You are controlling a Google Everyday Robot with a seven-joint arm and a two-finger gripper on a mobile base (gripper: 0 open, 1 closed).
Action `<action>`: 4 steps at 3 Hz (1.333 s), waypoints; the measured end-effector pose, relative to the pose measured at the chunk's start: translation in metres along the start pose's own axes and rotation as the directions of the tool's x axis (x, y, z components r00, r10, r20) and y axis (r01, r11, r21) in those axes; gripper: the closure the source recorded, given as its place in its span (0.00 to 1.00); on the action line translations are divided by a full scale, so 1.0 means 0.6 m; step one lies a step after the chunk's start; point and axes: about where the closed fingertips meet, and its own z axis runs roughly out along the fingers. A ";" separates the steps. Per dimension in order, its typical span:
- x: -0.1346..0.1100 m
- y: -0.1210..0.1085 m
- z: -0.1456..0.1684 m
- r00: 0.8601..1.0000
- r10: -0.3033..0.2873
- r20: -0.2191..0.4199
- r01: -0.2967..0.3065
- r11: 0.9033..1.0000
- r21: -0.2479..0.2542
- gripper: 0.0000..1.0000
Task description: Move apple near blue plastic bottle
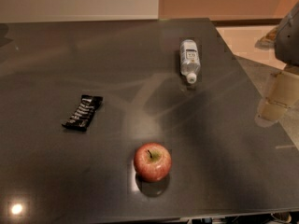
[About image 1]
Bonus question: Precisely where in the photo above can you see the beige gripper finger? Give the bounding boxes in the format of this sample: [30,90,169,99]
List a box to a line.
[257,71,299,122]

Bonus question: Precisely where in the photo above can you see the red apple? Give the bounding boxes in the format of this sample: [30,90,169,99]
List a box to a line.
[134,143,172,182]

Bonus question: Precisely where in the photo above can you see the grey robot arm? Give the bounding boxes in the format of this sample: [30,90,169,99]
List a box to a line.
[255,2,299,127]

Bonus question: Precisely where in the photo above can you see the clear plastic water bottle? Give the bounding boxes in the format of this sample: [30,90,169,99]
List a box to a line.
[180,39,201,84]

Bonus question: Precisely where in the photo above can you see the black candy bar wrapper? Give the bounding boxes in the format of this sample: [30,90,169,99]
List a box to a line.
[62,94,103,132]

